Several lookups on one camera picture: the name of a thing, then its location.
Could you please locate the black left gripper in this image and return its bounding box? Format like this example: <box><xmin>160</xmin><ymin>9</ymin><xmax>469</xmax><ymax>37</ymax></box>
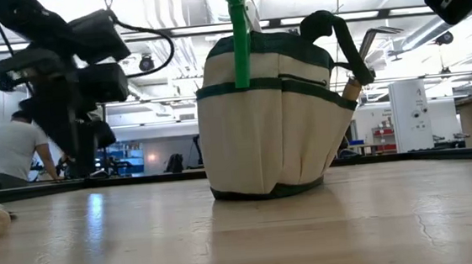
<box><xmin>18</xmin><ymin>61</ymin><xmax>138</xmax><ymax>182</ymax></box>

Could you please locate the wooden-handled hand rake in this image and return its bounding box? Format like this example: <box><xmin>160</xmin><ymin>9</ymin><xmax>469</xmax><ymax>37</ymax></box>
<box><xmin>335</xmin><ymin>24</ymin><xmax>411</xmax><ymax>104</ymax></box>

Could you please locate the beige green-trimmed gardening bag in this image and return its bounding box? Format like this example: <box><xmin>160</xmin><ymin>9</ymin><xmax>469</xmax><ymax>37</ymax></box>
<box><xmin>189</xmin><ymin>6</ymin><xmax>386</xmax><ymax>206</ymax></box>

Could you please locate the green spray bottle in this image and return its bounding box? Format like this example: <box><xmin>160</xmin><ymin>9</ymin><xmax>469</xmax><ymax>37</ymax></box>
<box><xmin>220</xmin><ymin>0</ymin><xmax>268</xmax><ymax>92</ymax></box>

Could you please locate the person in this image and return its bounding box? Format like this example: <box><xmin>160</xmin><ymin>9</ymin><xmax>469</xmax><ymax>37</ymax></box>
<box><xmin>0</xmin><ymin>107</ymin><xmax>63</xmax><ymax>190</ymax></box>

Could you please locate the black backpack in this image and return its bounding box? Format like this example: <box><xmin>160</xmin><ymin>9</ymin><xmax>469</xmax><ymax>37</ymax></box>
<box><xmin>162</xmin><ymin>152</ymin><xmax>186</xmax><ymax>175</ymax></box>

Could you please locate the white pillar with cameras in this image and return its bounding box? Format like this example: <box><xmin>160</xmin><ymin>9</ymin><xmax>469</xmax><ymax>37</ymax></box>
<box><xmin>386</xmin><ymin>77</ymin><xmax>437</xmax><ymax>155</ymax></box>

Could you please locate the black hanging ceiling camera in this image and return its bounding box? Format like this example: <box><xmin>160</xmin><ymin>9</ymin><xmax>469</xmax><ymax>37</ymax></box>
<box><xmin>433</xmin><ymin>29</ymin><xmax>455</xmax><ymax>47</ymax></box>
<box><xmin>137</xmin><ymin>51</ymin><xmax>156</xmax><ymax>73</ymax></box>

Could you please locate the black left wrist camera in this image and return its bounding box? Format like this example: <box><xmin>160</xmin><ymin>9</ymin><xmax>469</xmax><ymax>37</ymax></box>
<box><xmin>66</xmin><ymin>7</ymin><xmax>133</xmax><ymax>66</ymax></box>

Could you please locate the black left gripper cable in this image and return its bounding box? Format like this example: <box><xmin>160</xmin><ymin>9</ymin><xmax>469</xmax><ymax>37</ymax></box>
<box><xmin>105</xmin><ymin>0</ymin><xmax>178</xmax><ymax>81</ymax></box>

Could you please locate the black aluminium table frame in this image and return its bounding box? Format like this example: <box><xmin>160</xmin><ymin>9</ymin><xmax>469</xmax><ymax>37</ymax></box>
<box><xmin>0</xmin><ymin>145</ymin><xmax>472</xmax><ymax>207</ymax></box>

